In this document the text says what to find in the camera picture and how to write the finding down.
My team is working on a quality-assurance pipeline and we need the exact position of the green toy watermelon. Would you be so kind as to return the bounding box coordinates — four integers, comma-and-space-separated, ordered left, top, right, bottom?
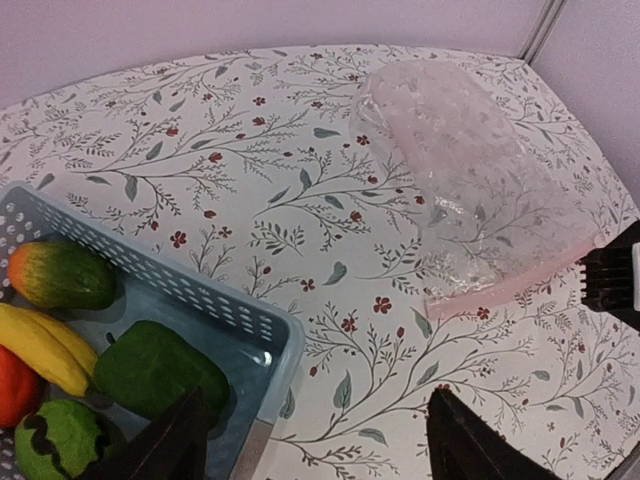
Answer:
15, 399, 116, 479

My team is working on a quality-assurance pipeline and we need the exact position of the right aluminium frame post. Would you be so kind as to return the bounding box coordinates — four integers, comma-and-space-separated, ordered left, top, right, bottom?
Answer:
517, 0, 568, 64

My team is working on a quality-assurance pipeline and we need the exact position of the clear zip top bag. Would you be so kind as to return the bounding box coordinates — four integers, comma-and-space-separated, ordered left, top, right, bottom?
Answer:
350, 60, 604, 317

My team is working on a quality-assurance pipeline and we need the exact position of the orange toy fruit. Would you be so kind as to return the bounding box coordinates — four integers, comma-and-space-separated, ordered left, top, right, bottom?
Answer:
0, 347, 45, 429

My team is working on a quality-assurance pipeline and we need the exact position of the light blue plastic basket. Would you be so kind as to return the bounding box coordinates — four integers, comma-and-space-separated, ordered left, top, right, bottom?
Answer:
1, 182, 304, 479

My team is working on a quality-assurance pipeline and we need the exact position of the green orange toy mango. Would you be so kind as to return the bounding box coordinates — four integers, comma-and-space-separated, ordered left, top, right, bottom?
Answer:
7, 242, 117, 310

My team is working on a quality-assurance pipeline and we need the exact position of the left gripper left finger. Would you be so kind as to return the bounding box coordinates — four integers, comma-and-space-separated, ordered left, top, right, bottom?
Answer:
107, 387, 209, 479

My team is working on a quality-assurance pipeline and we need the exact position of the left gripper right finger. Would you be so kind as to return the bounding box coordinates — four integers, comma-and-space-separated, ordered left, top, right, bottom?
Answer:
427, 388, 555, 480

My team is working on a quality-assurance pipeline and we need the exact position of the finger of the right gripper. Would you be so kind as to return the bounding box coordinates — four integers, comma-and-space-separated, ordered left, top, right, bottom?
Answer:
579, 220, 639, 330

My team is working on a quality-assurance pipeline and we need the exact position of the yellow toy banana bunch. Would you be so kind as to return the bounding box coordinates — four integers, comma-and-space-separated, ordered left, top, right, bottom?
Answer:
1, 303, 98, 398

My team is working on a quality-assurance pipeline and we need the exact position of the green toy bell pepper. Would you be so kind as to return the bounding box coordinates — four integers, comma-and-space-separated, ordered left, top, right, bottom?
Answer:
93, 320, 231, 427

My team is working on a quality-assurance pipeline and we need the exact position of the floral table cloth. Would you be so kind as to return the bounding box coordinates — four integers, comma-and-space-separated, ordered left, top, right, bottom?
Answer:
1, 45, 639, 479

